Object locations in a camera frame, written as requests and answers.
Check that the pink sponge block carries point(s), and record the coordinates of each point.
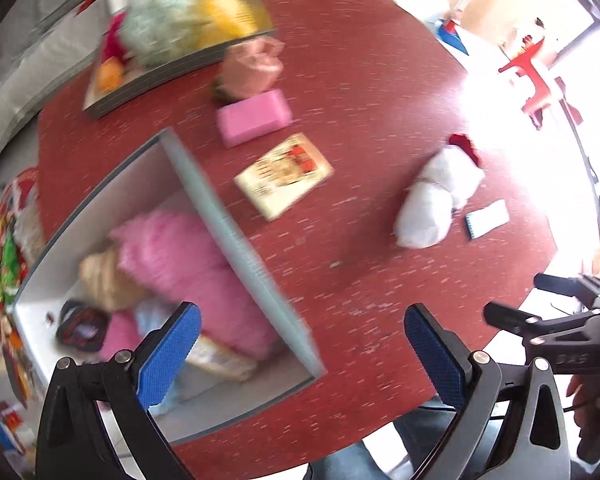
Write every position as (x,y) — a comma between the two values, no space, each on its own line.
(252,117)

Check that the pink fluffy plush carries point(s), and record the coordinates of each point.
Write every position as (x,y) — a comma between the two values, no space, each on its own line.
(195,265)

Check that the dark grey storage box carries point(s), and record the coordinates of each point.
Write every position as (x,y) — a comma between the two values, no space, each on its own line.
(145,82)

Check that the pale grey storage box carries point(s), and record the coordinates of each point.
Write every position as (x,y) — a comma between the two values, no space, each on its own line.
(245,255)

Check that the blue triangular object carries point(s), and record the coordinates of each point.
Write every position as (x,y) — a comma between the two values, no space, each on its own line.
(452,37)

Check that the yellow printed tissue pack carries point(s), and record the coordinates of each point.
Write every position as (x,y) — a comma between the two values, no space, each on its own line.
(285,175)

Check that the pile of colourful packages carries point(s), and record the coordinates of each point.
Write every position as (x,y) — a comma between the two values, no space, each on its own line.
(5,280)

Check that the light blue fluffy plush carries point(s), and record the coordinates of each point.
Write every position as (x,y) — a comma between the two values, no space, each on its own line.
(152,317)

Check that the red cloth item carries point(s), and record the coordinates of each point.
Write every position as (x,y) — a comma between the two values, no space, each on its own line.
(112,37)

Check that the red plastic chair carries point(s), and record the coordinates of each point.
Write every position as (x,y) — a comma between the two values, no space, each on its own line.
(535,77)

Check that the orange soft item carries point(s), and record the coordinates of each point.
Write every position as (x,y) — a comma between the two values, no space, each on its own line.
(109,74)

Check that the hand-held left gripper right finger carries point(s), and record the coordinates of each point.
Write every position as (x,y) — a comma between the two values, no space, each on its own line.
(435,355)

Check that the yellow lace scrunchie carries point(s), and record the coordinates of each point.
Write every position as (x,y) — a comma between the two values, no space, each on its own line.
(225,12)

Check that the person's jeans leg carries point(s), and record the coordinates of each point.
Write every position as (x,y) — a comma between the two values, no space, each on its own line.
(370,450)

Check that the peach knit hat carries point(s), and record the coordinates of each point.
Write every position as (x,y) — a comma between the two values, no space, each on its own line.
(250,67)

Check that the small white notepad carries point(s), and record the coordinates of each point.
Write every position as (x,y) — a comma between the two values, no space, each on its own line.
(487,220)

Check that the grey sofa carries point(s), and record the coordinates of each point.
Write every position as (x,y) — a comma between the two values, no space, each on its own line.
(20,75)

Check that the cream printed packet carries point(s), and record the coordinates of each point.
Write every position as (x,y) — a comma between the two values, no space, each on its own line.
(220,360)

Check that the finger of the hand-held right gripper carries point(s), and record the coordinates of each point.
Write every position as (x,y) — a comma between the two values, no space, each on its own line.
(510,320)
(562,285)

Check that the white plush with red trim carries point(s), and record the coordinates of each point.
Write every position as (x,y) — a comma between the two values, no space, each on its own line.
(432,200)

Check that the green bath pouf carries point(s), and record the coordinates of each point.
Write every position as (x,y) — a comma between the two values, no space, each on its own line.
(155,25)

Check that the dark multicolour knit hat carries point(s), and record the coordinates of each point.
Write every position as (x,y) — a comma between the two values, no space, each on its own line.
(77,327)

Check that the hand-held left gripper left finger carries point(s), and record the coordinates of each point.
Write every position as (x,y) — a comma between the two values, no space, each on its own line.
(172,355)

